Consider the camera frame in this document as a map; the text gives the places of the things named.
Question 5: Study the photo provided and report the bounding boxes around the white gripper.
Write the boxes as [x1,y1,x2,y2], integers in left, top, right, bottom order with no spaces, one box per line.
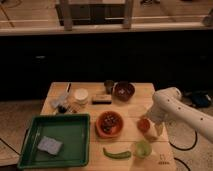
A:
[140,104,166,136]

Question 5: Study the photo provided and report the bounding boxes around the red orange apple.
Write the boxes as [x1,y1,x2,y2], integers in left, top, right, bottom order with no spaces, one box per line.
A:
[137,118,150,133]

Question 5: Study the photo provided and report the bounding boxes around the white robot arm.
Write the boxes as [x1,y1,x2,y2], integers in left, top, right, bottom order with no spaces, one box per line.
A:
[145,87,213,143]

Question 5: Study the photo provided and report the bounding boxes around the green paper cup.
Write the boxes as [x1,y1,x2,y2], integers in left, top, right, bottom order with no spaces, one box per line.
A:
[135,140,152,158]

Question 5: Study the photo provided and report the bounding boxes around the small dark cup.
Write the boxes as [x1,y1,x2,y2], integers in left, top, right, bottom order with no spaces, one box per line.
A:
[104,80,114,94]

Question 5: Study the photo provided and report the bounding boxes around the dark brown bowl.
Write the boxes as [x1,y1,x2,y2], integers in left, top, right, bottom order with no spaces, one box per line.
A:
[114,82,135,101]

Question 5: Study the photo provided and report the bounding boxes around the green chili pepper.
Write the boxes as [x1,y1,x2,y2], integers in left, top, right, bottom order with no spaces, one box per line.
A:
[103,148,132,159]

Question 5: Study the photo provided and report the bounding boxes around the orange bowl with nuts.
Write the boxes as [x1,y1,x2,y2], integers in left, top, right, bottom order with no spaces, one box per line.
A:
[95,111,124,139]

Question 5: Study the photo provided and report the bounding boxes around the dark round floor object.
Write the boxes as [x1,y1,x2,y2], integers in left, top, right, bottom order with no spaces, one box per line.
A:
[190,92,212,108]

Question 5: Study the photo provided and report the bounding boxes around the white round container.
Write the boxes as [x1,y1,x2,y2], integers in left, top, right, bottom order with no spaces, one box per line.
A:
[74,88,89,105]

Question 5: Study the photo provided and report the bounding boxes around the green plastic tray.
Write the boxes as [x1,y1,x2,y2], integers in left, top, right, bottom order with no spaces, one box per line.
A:
[18,114,90,169]

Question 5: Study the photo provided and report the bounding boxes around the small dark clutter items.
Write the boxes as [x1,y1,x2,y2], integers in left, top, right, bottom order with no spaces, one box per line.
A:
[57,105,80,114]

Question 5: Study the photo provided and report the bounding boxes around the clear plastic bag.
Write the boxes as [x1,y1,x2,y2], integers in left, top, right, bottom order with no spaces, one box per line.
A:
[50,92,69,108]

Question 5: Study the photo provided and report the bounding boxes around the blue grey sponge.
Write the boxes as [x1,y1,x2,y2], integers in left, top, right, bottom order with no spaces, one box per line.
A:
[37,136,63,155]

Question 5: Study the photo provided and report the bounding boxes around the white wooden chair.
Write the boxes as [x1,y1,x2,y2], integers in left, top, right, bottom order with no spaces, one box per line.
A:
[54,0,134,31]

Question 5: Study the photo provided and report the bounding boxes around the black power cable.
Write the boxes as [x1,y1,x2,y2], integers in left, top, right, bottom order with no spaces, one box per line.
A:
[169,129,199,152]

